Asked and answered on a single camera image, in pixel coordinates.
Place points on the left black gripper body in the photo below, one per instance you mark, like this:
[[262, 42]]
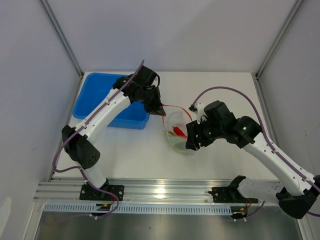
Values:
[[151, 99]]

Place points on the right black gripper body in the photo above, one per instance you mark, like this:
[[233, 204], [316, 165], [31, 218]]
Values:
[[208, 133]]

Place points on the clear zip top bag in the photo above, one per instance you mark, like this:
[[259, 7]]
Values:
[[174, 123]]

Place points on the red chili pepper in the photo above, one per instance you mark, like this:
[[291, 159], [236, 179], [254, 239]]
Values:
[[178, 131]]

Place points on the green grape bunch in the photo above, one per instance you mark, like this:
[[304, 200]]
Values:
[[180, 147]]

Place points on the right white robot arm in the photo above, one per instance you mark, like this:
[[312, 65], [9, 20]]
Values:
[[295, 192]]

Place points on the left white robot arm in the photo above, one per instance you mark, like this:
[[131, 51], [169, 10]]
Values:
[[79, 141]]

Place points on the blue plastic bin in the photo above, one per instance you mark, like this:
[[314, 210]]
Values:
[[95, 88]]

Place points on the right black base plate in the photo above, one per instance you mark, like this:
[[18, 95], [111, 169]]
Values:
[[229, 195]]

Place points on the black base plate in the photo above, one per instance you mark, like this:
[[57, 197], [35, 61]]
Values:
[[229, 195], [102, 193]]

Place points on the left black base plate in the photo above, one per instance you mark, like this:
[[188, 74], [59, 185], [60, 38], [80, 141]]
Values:
[[102, 193]]

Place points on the left aluminium frame post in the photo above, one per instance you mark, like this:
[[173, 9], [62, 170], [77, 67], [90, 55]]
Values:
[[53, 20]]

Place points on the aluminium frame post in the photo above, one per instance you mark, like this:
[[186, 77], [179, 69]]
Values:
[[280, 36], [53, 20]]

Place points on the aluminium mounting rail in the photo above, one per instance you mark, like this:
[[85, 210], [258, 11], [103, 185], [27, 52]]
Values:
[[132, 191]]

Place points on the right aluminium frame post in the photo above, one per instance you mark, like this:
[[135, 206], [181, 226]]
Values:
[[280, 36]]

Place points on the white slotted cable duct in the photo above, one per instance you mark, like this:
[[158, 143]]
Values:
[[97, 208]]

